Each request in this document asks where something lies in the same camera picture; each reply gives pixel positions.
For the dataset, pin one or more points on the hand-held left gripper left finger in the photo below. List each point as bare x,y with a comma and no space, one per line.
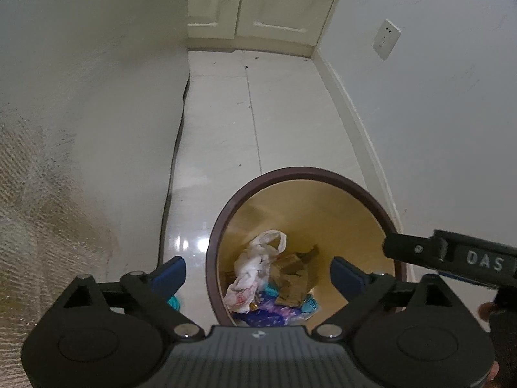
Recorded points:
169,277

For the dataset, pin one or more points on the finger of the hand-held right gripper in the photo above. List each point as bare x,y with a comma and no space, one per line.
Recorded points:
408,248

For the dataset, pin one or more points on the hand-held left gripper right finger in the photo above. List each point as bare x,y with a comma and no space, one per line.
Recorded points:
347,277

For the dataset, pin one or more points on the teal round lid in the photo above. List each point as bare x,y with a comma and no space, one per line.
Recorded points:
174,303

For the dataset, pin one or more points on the torn brown paper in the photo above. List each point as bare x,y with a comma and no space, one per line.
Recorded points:
293,277

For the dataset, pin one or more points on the beige brown-rimmed trash bin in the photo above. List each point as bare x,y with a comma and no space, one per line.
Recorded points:
323,210

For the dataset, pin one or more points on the white plastic bag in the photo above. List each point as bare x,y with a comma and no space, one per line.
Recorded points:
250,266

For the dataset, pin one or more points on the blue plastic packet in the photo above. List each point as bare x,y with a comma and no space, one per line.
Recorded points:
270,315

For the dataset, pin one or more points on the person's right hand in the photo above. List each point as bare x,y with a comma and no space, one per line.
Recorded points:
507,331

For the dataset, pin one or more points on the checkered tablecloth table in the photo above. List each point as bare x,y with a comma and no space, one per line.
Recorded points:
121,68

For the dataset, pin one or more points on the cream floor cabinet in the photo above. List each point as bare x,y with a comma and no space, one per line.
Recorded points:
282,0

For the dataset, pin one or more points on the white wall outlet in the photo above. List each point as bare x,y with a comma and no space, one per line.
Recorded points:
385,39

